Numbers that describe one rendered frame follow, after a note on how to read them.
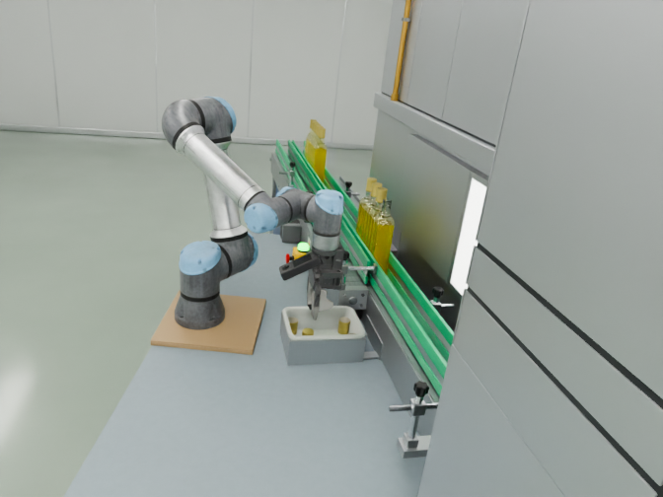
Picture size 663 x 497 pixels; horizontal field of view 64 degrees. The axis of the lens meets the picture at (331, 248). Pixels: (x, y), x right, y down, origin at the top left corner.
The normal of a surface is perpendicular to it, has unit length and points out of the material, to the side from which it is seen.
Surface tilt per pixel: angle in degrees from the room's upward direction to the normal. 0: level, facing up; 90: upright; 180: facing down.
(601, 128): 90
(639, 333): 90
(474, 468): 90
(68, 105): 90
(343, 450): 0
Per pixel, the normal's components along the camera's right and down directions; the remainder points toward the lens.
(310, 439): 0.11, -0.92
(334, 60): 0.22, 0.40
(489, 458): -0.97, -0.01
